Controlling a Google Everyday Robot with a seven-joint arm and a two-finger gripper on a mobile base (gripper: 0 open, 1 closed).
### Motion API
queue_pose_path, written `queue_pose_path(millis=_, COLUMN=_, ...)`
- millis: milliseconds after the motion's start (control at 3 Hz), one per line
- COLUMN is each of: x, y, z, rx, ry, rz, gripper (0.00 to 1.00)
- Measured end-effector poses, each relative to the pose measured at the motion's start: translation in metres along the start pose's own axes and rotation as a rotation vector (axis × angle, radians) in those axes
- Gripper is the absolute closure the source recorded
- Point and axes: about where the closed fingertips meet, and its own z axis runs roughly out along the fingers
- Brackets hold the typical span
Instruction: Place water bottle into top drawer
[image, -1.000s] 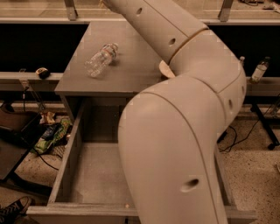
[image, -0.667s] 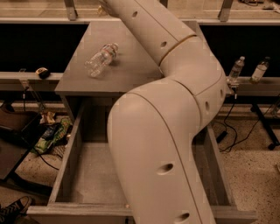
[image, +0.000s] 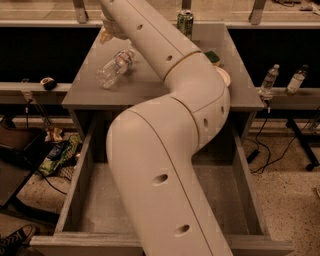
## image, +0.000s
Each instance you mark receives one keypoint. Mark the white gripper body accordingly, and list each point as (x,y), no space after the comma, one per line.
(111,28)

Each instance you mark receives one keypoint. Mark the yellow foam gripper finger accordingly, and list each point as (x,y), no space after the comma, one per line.
(105,36)

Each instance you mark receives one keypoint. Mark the clear plastic water bottle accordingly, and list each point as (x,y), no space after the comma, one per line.
(110,73)

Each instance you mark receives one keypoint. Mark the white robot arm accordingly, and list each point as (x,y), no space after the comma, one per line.
(150,145)

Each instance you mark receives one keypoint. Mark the grey cabinet with top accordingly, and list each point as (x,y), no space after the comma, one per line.
(85,96)

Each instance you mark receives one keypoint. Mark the water bottle on ledge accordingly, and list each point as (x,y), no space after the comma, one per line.
(297,80)
(268,82)

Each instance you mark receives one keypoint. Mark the open grey top drawer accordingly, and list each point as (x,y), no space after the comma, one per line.
(93,221)

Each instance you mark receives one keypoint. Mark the green soda can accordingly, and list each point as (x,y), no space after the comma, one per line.
(185,22)

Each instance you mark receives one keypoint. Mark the yellow black tape measure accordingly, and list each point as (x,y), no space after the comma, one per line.
(48,83)

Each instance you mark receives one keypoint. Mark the green yellow sponge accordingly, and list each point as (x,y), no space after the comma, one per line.
(213,57)

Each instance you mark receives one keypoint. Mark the green snack bags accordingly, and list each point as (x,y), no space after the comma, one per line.
(59,155)

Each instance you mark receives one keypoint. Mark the white paper bowl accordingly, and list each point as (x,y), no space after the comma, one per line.
(224,75)

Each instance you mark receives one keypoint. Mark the dark chair at left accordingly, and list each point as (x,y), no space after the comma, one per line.
(22,150)

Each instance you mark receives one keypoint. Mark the black canvas sneaker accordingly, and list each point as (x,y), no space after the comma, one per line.
(10,244)

